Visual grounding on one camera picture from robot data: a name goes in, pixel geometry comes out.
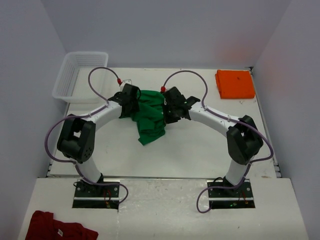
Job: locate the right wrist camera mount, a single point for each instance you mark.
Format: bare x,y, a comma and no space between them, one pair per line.
164,89

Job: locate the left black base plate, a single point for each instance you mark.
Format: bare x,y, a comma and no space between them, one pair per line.
87,196

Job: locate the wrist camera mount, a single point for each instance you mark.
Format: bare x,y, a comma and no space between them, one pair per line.
164,89
123,82

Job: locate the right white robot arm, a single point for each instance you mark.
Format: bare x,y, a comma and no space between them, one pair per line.
243,141

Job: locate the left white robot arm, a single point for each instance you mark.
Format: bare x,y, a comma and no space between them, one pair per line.
77,137

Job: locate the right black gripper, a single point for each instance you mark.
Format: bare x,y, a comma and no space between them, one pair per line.
168,119

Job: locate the green t-shirt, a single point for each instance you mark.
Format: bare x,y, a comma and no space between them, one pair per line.
149,119

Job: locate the dark red t-shirt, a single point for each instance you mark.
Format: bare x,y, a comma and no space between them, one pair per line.
43,226

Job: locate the white plastic basket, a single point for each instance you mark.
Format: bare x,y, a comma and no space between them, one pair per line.
71,84

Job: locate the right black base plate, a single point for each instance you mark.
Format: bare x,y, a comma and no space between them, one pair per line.
241,198

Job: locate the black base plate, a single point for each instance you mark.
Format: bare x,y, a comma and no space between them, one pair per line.
87,196
241,198

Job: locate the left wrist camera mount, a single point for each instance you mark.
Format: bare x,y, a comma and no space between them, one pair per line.
123,82

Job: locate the folded orange t-shirt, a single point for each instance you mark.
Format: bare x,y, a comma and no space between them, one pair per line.
234,84

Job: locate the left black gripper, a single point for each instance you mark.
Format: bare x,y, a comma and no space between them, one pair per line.
134,107

